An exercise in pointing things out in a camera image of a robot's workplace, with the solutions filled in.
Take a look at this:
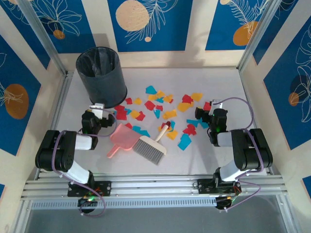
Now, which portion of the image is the aluminium frame post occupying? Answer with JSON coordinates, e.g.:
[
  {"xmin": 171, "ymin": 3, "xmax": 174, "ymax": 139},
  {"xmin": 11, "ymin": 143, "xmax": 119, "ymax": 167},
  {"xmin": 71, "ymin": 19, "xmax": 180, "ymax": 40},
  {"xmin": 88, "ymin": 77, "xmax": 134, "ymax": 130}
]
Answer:
[
  {"xmin": 237, "ymin": 0, "xmax": 280, "ymax": 72},
  {"xmin": 17, "ymin": 0, "xmax": 69, "ymax": 77}
]

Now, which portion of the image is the aluminium rail beam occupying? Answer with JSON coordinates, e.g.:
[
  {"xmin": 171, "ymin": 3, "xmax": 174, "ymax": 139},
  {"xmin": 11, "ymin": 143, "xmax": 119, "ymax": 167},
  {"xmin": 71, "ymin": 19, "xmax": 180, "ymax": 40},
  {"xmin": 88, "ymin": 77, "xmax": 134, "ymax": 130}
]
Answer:
[{"xmin": 20, "ymin": 173, "xmax": 289, "ymax": 201}]

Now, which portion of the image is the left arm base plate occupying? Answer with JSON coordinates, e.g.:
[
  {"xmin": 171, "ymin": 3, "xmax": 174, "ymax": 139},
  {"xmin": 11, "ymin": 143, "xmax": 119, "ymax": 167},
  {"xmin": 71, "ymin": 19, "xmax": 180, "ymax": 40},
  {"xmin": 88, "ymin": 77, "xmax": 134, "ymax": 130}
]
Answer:
[{"xmin": 67, "ymin": 181, "xmax": 112, "ymax": 197}]

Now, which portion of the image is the plastic bin liner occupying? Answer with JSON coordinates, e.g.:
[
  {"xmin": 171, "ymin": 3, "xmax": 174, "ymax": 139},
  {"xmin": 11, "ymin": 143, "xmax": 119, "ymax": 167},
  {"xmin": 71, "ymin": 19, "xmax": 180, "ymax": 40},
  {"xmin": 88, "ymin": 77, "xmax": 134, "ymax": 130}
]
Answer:
[{"xmin": 79, "ymin": 48, "xmax": 118, "ymax": 78}]

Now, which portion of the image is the black trash bin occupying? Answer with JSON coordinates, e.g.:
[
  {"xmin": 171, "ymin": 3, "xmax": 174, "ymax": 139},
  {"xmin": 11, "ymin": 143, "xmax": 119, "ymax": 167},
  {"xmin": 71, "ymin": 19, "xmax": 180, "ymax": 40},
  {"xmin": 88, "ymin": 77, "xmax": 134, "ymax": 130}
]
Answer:
[{"xmin": 75, "ymin": 47, "xmax": 128, "ymax": 109}]

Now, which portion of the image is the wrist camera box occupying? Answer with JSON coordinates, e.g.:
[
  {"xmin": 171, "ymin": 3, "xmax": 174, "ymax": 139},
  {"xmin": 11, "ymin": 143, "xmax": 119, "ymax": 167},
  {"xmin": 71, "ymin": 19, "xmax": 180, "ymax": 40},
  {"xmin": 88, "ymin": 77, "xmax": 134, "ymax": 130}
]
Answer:
[
  {"xmin": 88, "ymin": 103, "xmax": 105, "ymax": 119},
  {"xmin": 210, "ymin": 99, "xmax": 224, "ymax": 110}
]

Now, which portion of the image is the purple cable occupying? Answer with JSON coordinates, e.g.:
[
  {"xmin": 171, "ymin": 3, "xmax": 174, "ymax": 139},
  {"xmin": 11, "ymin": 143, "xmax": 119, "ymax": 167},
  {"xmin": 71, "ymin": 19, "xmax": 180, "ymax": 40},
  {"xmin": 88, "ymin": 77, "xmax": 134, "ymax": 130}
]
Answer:
[
  {"xmin": 220, "ymin": 97, "xmax": 265, "ymax": 212},
  {"xmin": 52, "ymin": 108, "xmax": 117, "ymax": 216}
]

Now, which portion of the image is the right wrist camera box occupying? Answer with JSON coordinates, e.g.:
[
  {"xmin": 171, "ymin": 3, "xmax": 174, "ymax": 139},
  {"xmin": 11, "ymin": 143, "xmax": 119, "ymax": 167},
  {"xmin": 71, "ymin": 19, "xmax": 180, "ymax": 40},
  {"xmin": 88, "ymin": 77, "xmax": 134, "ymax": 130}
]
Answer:
[{"xmin": 210, "ymin": 99, "xmax": 224, "ymax": 110}]

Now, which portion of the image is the aluminium frame leg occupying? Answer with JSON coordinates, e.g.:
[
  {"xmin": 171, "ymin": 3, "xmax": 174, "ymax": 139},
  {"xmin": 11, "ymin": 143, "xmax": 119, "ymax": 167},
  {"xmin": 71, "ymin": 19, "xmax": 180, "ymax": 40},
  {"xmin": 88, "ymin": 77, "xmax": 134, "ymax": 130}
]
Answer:
[
  {"xmin": 13, "ymin": 200, "xmax": 34, "ymax": 233},
  {"xmin": 276, "ymin": 196, "xmax": 301, "ymax": 233}
]

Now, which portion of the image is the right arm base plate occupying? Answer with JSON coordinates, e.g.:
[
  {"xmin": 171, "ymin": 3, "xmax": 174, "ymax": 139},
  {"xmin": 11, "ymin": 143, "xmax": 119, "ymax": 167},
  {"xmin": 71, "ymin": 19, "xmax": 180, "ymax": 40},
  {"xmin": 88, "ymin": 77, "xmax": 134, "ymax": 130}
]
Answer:
[{"xmin": 197, "ymin": 178, "xmax": 242, "ymax": 195}]

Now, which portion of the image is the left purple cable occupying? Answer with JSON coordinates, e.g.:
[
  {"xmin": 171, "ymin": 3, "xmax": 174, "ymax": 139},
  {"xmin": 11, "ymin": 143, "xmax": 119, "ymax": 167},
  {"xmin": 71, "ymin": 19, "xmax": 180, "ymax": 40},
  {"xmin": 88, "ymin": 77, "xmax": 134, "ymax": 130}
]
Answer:
[{"xmin": 52, "ymin": 108, "xmax": 117, "ymax": 216}]

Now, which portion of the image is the pink plastic dustpan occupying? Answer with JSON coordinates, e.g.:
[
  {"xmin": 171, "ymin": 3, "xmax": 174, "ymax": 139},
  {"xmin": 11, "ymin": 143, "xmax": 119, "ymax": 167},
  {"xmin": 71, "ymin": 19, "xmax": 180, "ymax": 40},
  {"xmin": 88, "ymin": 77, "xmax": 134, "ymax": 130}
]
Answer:
[{"xmin": 106, "ymin": 123, "xmax": 141, "ymax": 160}]

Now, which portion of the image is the slotted grey cable duct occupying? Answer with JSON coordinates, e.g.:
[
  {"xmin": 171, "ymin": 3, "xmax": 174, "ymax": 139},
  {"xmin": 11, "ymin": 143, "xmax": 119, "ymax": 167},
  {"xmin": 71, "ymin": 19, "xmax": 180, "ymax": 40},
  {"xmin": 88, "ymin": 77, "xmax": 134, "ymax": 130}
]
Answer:
[{"xmin": 30, "ymin": 197, "xmax": 218, "ymax": 210}]

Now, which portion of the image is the black controller board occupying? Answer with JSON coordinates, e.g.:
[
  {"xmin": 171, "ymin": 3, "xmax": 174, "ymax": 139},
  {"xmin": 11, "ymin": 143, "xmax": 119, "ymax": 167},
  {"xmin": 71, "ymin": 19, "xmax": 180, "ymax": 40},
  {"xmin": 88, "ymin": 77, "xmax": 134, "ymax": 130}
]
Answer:
[
  {"xmin": 77, "ymin": 196, "xmax": 99, "ymax": 215},
  {"xmin": 215, "ymin": 196, "xmax": 240, "ymax": 211}
]

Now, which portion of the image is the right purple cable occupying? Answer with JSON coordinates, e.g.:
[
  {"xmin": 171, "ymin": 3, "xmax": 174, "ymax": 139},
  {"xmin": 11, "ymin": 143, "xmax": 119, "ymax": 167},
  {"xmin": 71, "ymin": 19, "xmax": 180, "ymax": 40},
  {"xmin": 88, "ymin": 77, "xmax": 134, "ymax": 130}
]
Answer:
[{"xmin": 220, "ymin": 97, "xmax": 265, "ymax": 212}]

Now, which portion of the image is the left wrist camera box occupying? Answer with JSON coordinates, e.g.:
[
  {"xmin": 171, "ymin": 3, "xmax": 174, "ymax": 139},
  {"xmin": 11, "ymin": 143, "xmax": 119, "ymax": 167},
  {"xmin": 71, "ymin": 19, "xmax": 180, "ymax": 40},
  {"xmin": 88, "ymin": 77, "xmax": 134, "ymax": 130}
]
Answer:
[{"xmin": 88, "ymin": 103, "xmax": 105, "ymax": 119}]

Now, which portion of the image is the white hand brush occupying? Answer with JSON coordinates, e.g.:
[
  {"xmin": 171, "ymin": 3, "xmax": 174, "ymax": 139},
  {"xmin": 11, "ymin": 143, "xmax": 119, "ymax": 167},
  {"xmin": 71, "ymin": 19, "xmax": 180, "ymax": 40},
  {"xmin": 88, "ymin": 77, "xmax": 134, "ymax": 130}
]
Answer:
[{"xmin": 133, "ymin": 121, "xmax": 172, "ymax": 166}]

